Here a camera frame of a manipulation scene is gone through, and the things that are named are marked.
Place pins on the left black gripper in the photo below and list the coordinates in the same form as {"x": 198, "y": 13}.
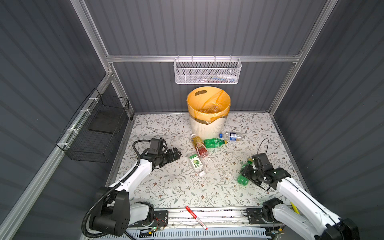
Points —
{"x": 171, "y": 157}

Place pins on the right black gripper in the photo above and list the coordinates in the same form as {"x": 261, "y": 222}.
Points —
{"x": 245, "y": 171}

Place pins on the large green soda bottle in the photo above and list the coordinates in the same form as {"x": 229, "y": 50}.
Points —
{"x": 243, "y": 181}

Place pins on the clear crushed bottle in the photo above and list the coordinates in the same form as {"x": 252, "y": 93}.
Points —
{"x": 212, "y": 108}

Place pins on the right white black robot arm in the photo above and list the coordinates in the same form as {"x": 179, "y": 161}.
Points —
{"x": 314, "y": 222}

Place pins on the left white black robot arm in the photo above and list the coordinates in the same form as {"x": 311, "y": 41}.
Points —
{"x": 112, "y": 213}

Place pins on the cream ribbed waste bin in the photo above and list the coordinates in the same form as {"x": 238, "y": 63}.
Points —
{"x": 207, "y": 131}

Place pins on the orange plastic bin liner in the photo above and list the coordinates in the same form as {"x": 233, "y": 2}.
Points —
{"x": 199, "y": 96}

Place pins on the green lime label bottle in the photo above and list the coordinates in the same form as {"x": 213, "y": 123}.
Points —
{"x": 197, "y": 164}

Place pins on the yellow highlighter pen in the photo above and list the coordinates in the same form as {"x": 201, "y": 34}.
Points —
{"x": 295, "y": 209}

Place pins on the red yellow tea bottle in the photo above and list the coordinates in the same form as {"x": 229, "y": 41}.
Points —
{"x": 199, "y": 146}

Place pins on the floral table mat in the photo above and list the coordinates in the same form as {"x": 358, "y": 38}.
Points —
{"x": 178, "y": 185}

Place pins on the crushed green bottle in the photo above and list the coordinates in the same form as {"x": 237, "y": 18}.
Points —
{"x": 214, "y": 143}

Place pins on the blue label water bottle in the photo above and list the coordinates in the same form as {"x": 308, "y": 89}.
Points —
{"x": 231, "y": 136}

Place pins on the red marker pen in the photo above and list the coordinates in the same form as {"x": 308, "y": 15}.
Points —
{"x": 196, "y": 218}

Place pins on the items in white basket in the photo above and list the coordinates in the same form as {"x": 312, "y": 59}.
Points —
{"x": 217, "y": 79}

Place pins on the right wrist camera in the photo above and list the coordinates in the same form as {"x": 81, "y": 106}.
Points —
{"x": 261, "y": 162}

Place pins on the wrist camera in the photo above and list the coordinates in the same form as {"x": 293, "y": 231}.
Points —
{"x": 157, "y": 146}
{"x": 261, "y": 162}

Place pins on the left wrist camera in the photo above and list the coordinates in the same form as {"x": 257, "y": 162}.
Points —
{"x": 157, "y": 146}

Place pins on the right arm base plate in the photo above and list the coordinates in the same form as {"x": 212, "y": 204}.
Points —
{"x": 257, "y": 215}

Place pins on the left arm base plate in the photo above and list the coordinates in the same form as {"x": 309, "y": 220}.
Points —
{"x": 156, "y": 219}

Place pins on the black wire mesh basket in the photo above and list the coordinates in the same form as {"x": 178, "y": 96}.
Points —
{"x": 96, "y": 131}

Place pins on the white wire mesh basket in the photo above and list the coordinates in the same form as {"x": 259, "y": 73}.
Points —
{"x": 188, "y": 69}

